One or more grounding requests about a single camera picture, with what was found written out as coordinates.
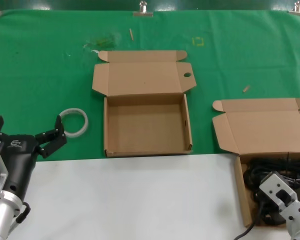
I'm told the clear tape roll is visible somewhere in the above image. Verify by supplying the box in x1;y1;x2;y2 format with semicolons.
59;107;89;139

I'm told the black coiled power cord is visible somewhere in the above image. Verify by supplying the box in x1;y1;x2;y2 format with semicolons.
242;158;300;192
254;197;287;225

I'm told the thin black camera cable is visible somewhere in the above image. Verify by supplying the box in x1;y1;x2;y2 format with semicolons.
235;199;266;240

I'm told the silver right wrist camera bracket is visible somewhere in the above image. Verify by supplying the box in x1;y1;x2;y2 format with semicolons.
258;171;300;219

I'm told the cardboard box with round hole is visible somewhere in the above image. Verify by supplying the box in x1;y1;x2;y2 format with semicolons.
91;49;197;158

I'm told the black left arm cable plug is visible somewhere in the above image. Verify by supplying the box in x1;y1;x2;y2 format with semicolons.
15;201;32;225

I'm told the green table cloth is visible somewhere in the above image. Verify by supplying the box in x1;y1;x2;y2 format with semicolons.
0;9;300;164

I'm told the cardboard box holding cords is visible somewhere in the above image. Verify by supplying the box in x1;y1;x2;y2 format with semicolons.
211;97;300;228

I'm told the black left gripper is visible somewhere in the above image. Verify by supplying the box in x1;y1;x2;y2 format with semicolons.
0;114;68;201

